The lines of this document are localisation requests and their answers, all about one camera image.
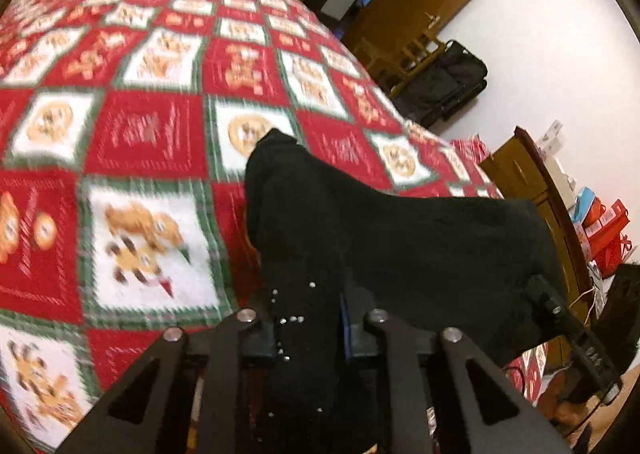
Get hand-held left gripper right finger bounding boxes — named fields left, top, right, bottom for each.
left=340, top=293, right=556, bottom=454

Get blue box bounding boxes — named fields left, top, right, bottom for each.
left=570, top=186, right=599, bottom=226

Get black pants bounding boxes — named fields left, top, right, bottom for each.
left=244, top=128, right=563, bottom=454

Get red checked printed blanket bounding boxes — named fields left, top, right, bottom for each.
left=0, top=0, right=551, bottom=452

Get brown wooden door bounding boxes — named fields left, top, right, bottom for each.
left=342, top=0, right=507, bottom=80

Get wooden chair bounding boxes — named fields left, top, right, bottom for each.
left=357, top=26, right=447, bottom=96

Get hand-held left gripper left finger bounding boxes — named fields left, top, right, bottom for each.
left=55, top=308, right=281, bottom=454

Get black bag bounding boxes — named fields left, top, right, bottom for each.
left=392, top=39, right=489, bottom=131

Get white box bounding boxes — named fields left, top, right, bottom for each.
left=537, top=119, right=577, bottom=196

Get brown wooden cabinet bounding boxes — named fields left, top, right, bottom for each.
left=480, top=126, right=593, bottom=367

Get white cable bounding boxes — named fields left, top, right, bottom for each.
left=570, top=281, right=603, bottom=321

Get red gift bag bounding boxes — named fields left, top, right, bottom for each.
left=582, top=199, right=639, bottom=281

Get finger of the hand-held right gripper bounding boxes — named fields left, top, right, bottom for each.
left=525, top=274, right=623, bottom=402

